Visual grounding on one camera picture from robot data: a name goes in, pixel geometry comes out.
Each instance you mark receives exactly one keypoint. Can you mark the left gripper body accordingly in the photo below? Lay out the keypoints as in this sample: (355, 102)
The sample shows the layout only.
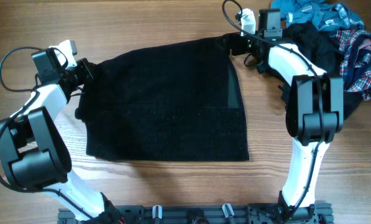
(79, 75)

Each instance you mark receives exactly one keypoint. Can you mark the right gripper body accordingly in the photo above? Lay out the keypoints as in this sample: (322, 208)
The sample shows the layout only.
(230, 43)

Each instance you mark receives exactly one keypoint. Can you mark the black knit sweater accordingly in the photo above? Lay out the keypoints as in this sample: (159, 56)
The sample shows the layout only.
(177, 102)

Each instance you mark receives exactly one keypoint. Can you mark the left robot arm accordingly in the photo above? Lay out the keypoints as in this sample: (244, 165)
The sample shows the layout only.
(33, 155)

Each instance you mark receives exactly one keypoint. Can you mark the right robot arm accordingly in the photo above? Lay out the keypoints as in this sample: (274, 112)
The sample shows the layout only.
(314, 114)

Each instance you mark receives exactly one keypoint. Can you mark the black garment underneath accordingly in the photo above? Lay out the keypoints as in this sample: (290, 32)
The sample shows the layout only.
(320, 50)

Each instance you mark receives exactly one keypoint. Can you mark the blue patterned garment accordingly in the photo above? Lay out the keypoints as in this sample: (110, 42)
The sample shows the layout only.
(324, 16)

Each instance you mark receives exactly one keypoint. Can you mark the red plaid shirt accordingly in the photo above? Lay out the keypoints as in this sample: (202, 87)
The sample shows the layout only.
(355, 69)

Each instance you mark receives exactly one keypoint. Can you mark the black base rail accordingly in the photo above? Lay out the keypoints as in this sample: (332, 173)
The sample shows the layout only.
(197, 214)

